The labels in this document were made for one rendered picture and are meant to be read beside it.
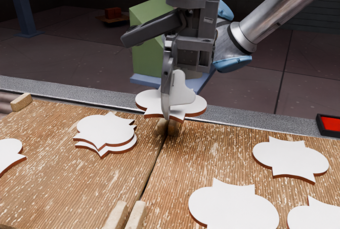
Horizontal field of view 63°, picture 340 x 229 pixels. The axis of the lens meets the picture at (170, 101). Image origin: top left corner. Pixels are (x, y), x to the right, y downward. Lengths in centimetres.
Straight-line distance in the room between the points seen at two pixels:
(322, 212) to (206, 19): 36
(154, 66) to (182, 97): 57
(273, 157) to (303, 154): 6
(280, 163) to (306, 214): 11
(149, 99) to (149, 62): 50
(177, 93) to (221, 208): 20
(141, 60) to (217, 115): 43
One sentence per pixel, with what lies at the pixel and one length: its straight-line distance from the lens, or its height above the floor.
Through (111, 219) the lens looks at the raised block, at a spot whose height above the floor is 96.
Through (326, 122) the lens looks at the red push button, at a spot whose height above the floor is 93.
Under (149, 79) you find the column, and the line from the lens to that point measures 104.
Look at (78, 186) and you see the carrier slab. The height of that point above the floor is 94.
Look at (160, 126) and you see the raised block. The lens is 62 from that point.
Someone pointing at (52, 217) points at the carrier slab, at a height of 94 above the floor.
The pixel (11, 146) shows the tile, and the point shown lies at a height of 95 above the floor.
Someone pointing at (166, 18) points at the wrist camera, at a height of 121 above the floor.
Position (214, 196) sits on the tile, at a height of 95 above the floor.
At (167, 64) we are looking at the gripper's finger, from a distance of 46.
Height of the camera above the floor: 132
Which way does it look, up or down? 30 degrees down
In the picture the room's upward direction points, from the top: straight up
